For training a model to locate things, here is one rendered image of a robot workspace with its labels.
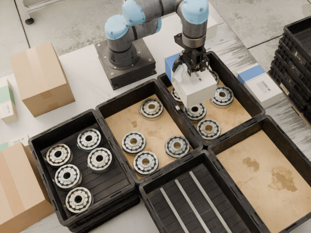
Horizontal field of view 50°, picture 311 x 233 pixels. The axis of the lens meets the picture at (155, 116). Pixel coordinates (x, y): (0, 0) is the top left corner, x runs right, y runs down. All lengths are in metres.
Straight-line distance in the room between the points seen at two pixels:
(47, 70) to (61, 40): 1.38
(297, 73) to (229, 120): 0.89
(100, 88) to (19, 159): 0.56
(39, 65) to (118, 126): 0.53
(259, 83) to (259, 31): 1.39
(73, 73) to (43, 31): 1.39
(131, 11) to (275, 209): 0.88
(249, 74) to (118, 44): 0.65
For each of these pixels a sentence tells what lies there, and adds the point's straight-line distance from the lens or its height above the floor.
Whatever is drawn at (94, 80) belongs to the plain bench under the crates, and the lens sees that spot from 1.82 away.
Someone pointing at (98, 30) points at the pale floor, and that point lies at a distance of 3.07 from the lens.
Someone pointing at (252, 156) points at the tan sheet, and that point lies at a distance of 1.43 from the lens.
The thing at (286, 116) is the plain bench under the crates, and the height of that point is 0.70.
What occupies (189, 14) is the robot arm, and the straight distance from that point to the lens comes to 0.98.
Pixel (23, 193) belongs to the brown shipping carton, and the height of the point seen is 0.86.
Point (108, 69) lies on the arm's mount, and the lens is 1.71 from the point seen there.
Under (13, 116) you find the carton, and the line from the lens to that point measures 1.78.
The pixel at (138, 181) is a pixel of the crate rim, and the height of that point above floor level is 0.93.
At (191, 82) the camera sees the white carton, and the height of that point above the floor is 1.13.
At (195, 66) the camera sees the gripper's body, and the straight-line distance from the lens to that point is 1.14.
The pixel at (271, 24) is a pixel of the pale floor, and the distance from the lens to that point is 3.11.
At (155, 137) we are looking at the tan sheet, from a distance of 1.44.
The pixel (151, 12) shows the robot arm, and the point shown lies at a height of 1.42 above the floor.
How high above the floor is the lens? 2.11
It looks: 59 degrees down
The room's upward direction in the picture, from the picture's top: 7 degrees counter-clockwise
